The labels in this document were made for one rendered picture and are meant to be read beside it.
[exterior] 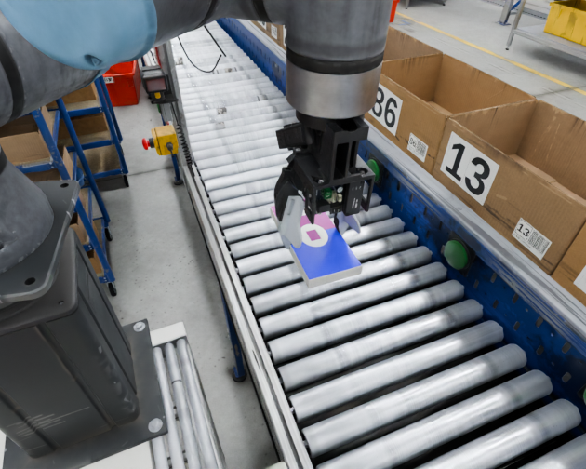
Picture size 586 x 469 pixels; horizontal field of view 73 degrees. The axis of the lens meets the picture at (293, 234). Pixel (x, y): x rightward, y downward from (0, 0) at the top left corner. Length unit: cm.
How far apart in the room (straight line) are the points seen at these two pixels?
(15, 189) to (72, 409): 37
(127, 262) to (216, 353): 75
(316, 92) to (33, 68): 31
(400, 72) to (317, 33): 109
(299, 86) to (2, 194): 34
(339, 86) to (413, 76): 111
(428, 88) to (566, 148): 52
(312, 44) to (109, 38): 16
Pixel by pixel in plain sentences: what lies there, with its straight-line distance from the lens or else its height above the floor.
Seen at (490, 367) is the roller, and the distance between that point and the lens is 93.
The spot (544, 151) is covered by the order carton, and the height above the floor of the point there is 94.
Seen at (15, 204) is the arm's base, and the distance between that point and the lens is 54.
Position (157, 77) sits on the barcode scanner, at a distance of 119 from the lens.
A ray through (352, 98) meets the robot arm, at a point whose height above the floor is 133.
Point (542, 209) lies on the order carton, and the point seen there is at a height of 100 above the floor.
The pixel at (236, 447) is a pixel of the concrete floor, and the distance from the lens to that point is 159.
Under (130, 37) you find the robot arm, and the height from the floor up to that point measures 141.
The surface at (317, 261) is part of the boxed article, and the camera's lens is 52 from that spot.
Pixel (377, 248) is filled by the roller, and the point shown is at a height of 74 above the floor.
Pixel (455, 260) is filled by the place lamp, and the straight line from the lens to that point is 102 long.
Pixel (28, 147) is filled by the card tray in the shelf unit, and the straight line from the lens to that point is 167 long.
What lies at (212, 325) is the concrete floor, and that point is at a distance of 185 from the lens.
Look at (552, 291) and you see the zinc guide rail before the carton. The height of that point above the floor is 89.
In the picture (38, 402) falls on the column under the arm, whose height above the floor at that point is 91.
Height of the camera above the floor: 148
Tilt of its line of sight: 42 degrees down
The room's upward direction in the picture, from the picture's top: straight up
